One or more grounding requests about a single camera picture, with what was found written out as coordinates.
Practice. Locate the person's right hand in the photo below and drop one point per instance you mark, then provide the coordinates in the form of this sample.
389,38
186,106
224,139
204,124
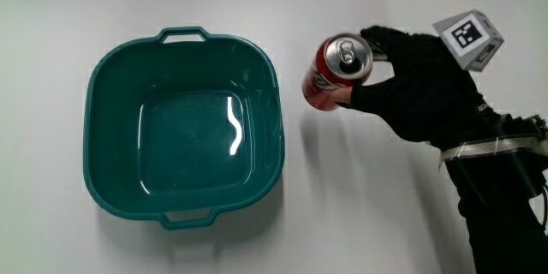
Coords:
428,90

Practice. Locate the red cola can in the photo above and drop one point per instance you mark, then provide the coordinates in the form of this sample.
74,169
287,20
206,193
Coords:
329,68

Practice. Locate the person's right forearm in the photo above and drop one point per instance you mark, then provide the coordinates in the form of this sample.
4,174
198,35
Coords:
501,222

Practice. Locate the white desk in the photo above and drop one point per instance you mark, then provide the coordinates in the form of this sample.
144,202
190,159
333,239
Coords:
377,222

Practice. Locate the teal plastic basin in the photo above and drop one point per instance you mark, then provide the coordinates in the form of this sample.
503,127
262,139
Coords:
188,137

